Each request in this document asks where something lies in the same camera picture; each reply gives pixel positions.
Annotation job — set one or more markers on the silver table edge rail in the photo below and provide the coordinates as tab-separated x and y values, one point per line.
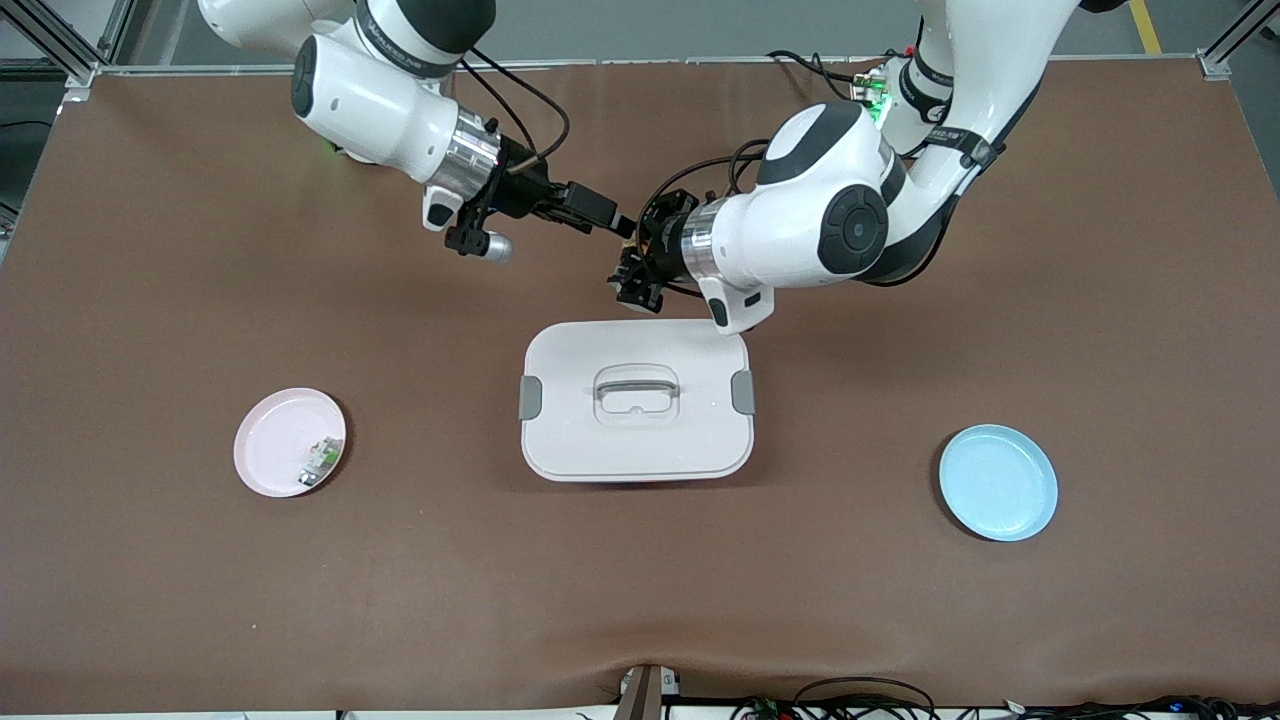
650	62

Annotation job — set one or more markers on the white lidded storage box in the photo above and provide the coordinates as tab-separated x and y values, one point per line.
637	440

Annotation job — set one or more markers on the grey box latch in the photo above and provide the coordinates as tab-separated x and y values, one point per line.
743	392
530	398

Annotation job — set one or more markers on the pink round plate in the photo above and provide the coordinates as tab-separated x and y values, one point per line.
280	440

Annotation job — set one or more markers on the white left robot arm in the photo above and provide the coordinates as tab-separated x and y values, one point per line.
800	230

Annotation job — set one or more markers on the brown camera mount post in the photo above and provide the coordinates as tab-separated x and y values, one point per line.
640	695

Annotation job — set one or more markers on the aluminium frame profile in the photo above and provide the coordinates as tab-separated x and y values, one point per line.
75	45
1235	35

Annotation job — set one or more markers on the brown table mat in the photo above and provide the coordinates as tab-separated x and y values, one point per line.
640	580

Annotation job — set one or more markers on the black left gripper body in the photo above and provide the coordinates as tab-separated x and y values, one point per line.
662	243

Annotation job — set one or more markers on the light blue round plate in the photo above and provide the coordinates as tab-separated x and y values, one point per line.
998	483

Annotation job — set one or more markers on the small green white component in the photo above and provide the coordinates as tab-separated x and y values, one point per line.
320	462

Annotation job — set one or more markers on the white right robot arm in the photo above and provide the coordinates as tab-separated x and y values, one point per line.
370	100

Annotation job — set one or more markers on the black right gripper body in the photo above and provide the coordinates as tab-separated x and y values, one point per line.
522	187

